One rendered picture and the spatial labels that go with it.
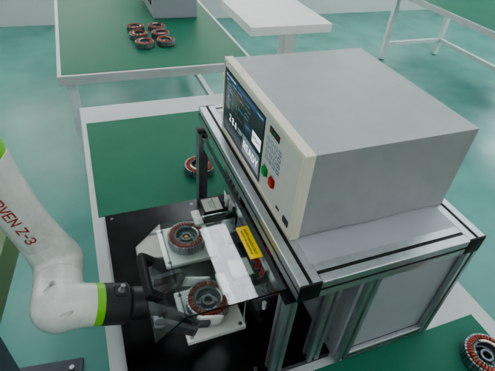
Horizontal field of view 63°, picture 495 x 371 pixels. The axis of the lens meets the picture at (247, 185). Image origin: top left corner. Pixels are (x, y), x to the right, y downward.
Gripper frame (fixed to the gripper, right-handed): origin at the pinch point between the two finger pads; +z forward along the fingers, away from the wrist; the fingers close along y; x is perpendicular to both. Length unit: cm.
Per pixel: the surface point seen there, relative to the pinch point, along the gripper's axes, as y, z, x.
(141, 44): 187, 14, 0
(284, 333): -19.8, 6.3, -13.9
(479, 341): -30, 61, -18
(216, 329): -6.1, 1.9, 3.7
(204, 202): 25.3, 2.3, -11.2
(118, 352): -2.9, -19.0, 15.2
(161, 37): 196, 27, -5
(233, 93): 25, -3, -45
